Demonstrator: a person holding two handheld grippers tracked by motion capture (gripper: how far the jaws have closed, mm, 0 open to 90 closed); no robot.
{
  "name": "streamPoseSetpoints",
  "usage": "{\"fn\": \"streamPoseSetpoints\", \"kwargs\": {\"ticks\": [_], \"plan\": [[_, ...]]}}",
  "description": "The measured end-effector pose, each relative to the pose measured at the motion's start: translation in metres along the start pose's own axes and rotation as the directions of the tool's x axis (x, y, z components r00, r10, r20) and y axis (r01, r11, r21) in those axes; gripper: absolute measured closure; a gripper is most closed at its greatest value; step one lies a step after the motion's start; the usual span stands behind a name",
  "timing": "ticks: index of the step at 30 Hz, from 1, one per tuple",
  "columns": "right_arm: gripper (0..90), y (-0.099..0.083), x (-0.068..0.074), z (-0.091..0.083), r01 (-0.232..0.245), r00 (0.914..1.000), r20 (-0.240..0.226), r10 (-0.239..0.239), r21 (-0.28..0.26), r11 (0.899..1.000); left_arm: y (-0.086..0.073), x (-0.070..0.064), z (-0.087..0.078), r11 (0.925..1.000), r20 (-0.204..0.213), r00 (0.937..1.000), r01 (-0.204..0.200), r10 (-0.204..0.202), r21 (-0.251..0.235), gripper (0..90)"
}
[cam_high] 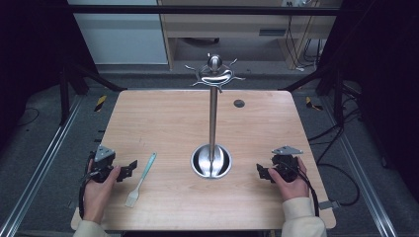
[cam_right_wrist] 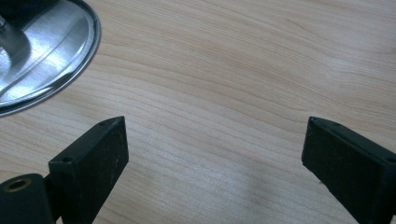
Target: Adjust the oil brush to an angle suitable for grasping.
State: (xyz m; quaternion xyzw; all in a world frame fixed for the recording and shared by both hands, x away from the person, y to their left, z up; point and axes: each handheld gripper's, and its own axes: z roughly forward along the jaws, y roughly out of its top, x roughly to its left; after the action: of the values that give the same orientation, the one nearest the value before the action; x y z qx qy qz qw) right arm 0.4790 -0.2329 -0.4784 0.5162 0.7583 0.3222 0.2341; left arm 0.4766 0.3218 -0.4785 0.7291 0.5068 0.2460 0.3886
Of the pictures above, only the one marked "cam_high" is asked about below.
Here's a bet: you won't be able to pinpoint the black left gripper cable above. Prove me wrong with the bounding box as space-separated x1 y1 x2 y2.
77 159 101 220

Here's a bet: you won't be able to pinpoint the white cabinet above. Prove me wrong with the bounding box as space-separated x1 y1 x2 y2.
66 0 169 66

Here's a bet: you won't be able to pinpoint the person's right hand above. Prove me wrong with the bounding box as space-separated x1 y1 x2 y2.
267 156 311 202

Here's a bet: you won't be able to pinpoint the grey cable connector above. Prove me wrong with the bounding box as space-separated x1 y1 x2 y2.
317 199 341 211

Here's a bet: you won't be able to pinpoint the yellow black tape strip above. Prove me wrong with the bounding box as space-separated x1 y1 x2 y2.
94 94 109 113
304 96 324 112

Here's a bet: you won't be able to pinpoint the black frame crossbar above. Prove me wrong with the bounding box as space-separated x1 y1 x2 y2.
64 4 344 17

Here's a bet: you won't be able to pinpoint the black floor cable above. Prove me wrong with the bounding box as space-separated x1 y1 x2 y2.
307 108 362 207

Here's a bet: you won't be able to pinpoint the light green plastic fork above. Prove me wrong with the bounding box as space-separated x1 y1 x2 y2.
125 151 158 208

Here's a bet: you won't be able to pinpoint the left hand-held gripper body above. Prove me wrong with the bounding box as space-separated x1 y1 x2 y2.
87 144 117 184

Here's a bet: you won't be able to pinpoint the metal utensil stand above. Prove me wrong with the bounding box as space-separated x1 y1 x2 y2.
184 52 247 180

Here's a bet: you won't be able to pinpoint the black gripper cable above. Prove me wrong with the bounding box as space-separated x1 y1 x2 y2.
77 159 101 220
285 157 321 218

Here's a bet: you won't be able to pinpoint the person's left hand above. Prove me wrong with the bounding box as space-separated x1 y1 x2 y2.
81 160 122 225

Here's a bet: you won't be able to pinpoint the black metal stand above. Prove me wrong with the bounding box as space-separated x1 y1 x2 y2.
58 62 128 126
278 60 348 127

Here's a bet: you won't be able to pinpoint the aluminium floor rail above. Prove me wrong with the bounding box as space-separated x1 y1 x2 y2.
319 95 400 237
0 94 85 237

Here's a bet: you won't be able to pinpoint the bundle of desk cables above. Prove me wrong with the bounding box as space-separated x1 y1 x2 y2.
284 14 327 72

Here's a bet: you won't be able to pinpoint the light wooden desk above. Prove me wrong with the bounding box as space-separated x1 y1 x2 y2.
157 0 344 71

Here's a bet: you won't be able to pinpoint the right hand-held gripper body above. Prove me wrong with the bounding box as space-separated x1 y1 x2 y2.
270 145 304 184

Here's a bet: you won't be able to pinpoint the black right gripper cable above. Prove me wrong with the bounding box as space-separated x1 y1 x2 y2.
285 157 321 218

